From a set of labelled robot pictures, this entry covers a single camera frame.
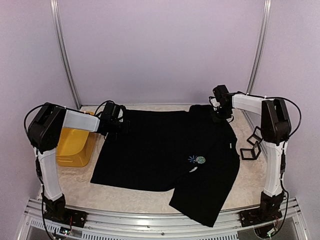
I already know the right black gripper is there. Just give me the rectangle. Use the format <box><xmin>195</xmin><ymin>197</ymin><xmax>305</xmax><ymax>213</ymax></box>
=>
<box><xmin>209</xmin><ymin>104</ymin><xmax>231</xmax><ymax>124</ymax></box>

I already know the green blue round brooch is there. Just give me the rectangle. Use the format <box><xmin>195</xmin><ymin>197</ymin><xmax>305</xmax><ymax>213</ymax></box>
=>
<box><xmin>195</xmin><ymin>156</ymin><xmax>206</xmax><ymax>164</ymax></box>

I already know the black t-shirt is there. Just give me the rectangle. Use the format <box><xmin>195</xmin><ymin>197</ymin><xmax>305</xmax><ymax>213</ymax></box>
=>
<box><xmin>90</xmin><ymin>105</ymin><xmax>240</xmax><ymax>227</ymax></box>

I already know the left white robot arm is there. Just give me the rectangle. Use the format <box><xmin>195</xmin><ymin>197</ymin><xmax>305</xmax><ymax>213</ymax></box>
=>
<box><xmin>24</xmin><ymin>100</ymin><xmax>130</xmax><ymax>223</ymax></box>

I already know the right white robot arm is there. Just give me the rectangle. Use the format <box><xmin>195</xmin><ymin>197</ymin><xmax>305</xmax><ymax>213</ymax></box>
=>
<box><xmin>209</xmin><ymin>85</ymin><xmax>295</xmax><ymax>222</ymax></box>

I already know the far black brooch box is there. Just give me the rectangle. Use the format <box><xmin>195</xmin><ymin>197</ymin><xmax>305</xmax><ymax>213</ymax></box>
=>
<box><xmin>246</xmin><ymin>126</ymin><xmax>263</xmax><ymax>146</ymax></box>

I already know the black brooch box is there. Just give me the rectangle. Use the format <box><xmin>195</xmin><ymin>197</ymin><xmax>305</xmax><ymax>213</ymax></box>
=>
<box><xmin>240</xmin><ymin>141</ymin><xmax>262</xmax><ymax>161</ymax></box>
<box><xmin>246</xmin><ymin>126</ymin><xmax>263</xmax><ymax>146</ymax></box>

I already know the near black brooch box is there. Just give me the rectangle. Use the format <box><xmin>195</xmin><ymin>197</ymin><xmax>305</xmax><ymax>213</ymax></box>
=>
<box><xmin>240</xmin><ymin>141</ymin><xmax>262</xmax><ymax>161</ymax></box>

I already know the yellow plastic basket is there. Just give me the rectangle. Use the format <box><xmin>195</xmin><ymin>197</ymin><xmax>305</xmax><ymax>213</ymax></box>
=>
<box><xmin>56</xmin><ymin>110</ymin><xmax>96</xmax><ymax>167</ymax></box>

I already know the front aluminium rail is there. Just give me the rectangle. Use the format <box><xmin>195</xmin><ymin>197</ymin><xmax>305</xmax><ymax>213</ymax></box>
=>
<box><xmin>14</xmin><ymin>198</ymin><xmax>310</xmax><ymax>240</ymax></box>

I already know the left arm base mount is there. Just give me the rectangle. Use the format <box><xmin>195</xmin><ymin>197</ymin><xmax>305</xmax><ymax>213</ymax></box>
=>
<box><xmin>44</xmin><ymin>203</ymin><xmax>87</xmax><ymax>228</ymax></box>

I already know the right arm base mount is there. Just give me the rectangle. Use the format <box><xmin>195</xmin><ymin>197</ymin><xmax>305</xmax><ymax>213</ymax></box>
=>
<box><xmin>239</xmin><ymin>200</ymin><xmax>283</xmax><ymax>228</ymax></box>

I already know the right aluminium frame post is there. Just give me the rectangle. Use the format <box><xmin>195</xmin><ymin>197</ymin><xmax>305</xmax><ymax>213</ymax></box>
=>
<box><xmin>246</xmin><ymin>0</ymin><xmax>272</xmax><ymax>94</ymax></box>

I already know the aluminium frame post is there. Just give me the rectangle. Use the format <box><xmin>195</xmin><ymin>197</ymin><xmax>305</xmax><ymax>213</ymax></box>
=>
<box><xmin>246</xmin><ymin>0</ymin><xmax>272</xmax><ymax>94</ymax></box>
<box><xmin>49</xmin><ymin>0</ymin><xmax>82</xmax><ymax>110</ymax></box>

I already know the left aluminium frame post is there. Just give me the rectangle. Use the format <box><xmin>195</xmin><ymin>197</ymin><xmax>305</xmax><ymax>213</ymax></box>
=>
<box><xmin>49</xmin><ymin>0</ymin><xmax>82</xmax><ymax>110</ymax></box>

